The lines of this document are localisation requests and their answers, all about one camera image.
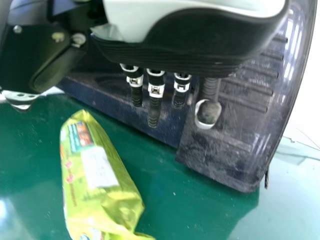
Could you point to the yellow-green biscuit packet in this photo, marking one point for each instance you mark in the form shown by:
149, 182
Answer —
100, 200

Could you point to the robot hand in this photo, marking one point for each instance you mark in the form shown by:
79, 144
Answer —
190, 37

